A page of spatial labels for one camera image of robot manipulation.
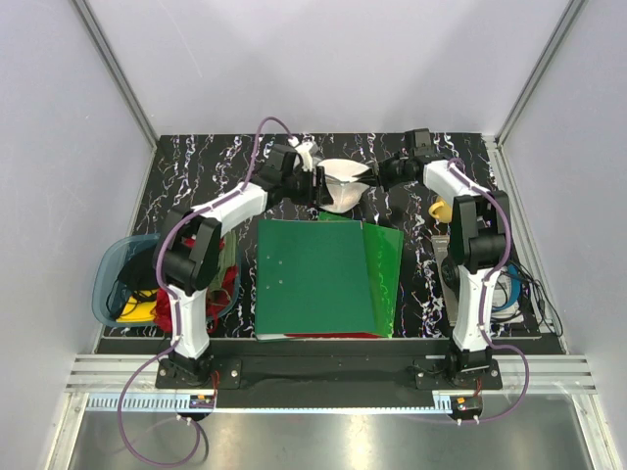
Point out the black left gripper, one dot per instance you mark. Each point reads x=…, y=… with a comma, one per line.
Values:
x=323, y=197

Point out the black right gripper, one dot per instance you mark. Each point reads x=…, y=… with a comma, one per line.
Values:
x=386, y=184

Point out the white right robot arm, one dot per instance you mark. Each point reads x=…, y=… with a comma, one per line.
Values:
x=480, y=232

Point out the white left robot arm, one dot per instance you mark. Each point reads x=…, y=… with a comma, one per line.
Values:
x=186, y=257

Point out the light green plastic folder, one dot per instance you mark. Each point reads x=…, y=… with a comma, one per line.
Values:
x=384, y=279

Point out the yellow tape roll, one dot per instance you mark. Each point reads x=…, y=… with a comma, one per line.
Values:
x=441, y=211

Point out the olive green garment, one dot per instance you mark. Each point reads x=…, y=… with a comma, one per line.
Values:
x=226, y=258

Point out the red folder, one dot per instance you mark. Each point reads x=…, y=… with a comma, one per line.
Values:
x=338, y=336

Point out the red garment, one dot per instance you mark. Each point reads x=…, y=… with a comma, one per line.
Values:
x=218, y=303

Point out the black garment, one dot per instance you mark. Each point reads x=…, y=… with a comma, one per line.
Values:
x=138, y=276

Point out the yellow garment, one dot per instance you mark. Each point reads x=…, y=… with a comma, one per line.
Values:
x=139, y=308

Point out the blue plastic basket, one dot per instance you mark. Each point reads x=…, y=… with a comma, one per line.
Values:
x=109, y=296

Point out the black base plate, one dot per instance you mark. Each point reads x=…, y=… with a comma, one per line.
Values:
x=424, y=364

